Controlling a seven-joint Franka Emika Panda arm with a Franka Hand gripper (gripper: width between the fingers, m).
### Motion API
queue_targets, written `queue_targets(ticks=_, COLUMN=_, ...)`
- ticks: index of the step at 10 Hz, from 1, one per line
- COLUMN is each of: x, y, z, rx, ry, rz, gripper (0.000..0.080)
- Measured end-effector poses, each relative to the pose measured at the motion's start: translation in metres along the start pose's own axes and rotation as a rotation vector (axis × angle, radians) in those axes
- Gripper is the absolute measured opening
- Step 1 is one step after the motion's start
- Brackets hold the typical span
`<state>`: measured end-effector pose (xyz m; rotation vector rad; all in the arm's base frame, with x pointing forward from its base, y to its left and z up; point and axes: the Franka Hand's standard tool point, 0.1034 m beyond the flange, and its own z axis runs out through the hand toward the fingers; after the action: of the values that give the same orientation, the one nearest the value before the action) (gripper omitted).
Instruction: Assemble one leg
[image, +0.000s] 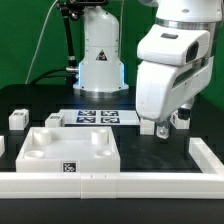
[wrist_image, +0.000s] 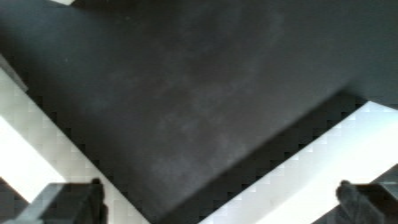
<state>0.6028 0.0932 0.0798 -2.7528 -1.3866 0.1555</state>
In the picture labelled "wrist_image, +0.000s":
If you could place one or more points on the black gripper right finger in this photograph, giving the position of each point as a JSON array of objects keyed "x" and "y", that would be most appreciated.
[{"x": 369, "y": 201}]

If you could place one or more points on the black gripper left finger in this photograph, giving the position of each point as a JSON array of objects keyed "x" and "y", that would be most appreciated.
[{"x": 69, "y": 204}]

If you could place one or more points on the white square tabletop part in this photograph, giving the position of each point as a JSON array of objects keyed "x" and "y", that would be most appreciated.
[{"x": 349, "y": 156}]

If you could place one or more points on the white U-shaped fence wall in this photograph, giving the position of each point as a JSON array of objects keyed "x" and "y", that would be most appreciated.
[{"x": 42, "y": 159}]

